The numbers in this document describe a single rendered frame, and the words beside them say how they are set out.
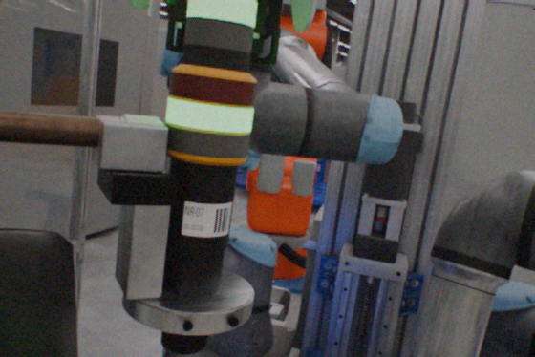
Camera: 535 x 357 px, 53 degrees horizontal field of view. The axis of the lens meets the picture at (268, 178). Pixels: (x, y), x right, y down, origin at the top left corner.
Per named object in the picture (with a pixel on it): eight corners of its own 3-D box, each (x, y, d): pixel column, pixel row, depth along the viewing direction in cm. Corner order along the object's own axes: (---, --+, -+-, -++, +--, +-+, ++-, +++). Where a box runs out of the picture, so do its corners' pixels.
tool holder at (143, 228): (94, 347, 24) (112, 128, 22) (74, 284, 30) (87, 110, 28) (273, 329, 28) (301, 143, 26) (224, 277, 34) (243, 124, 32)
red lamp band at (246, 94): (183, 99, 24) (186, 73, 24) (159, 92, 28) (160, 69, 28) (268, 109, 26) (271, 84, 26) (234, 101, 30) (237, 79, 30)
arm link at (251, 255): (277, 309, 105) (287, 243, 103) (209, 305, 103) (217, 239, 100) (266, 284, 117) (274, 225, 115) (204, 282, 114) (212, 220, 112)
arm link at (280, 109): (298, 180, 54) (314, 71, 52) (186, 169, 52) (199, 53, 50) (282, 166, 61) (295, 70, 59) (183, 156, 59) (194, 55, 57)
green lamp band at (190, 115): (181, 128, 25) (183, 101, 24) (156, 116, 28) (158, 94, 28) (265, 136, 27) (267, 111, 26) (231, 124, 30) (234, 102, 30)
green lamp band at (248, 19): (200, 15, 24) (203, -12, 24) (178, 18, 27) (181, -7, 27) (265, 28, 26) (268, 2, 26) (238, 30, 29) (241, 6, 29)
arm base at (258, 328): (214, 317, 121) (219, 275, 119) (279, 331, 118) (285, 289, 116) (190, 346, 106) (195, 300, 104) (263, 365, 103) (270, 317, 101)
